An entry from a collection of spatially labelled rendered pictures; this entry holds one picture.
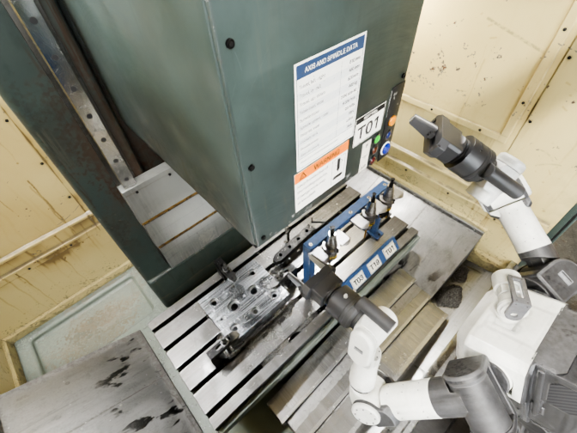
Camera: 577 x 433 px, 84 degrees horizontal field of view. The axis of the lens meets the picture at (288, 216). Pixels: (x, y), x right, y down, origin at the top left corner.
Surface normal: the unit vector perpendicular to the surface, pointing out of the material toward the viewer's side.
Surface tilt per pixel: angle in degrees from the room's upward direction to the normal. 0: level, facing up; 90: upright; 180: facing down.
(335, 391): 8
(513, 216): 48
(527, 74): 90
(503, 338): 23
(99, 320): 0
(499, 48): 90
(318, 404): 8
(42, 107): 90
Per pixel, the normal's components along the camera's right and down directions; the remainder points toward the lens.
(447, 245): -0.34, -0.36
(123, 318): -0.04, -0.65
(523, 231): -0.58, -0.04
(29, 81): 0.67, 0.55
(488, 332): -0.30, -0.81
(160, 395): 0.26, -0.81
